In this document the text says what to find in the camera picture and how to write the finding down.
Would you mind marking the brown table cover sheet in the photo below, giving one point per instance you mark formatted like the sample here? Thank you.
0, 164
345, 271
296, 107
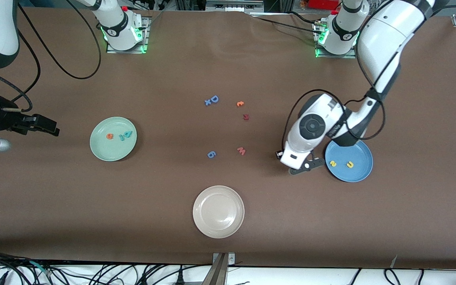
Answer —
291, 221

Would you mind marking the small white tape strip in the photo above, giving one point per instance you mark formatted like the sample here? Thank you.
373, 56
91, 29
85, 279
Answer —
393, 263

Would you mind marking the blue plate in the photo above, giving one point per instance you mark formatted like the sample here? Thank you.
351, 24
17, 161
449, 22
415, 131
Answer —
354, 174

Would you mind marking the light green plate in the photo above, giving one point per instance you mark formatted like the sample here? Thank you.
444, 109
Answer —
113, 152

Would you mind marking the metal table edge bracket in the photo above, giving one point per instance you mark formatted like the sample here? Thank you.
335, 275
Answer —
220, 273

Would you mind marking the black floor plug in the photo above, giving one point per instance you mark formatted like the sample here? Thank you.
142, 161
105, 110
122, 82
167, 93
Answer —
179, 279

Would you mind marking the aluminium frame rail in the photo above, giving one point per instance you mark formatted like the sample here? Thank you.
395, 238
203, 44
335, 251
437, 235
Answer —
232, 4

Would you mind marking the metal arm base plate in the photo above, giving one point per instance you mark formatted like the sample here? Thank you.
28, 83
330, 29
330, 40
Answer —
125, 52
337, 56

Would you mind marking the blue letter D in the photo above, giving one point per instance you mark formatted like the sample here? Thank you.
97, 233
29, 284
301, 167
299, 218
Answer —
211, 98

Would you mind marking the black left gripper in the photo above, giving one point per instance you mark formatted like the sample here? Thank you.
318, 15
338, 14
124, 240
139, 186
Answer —
280, 156

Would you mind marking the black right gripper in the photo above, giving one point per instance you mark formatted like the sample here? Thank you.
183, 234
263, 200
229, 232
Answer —
5, 118

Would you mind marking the blue digit 6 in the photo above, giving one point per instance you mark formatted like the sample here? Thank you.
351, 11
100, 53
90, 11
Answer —
209, 153

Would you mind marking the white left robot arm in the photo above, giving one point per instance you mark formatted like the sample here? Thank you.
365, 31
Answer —
311, 126

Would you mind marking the red box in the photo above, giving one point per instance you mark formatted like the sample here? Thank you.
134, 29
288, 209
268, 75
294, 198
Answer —
323, 4

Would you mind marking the beige plate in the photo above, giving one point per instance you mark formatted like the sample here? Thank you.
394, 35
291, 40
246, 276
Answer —
218, 211

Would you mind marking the pink letter w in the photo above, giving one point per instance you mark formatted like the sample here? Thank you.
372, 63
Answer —
241, 151

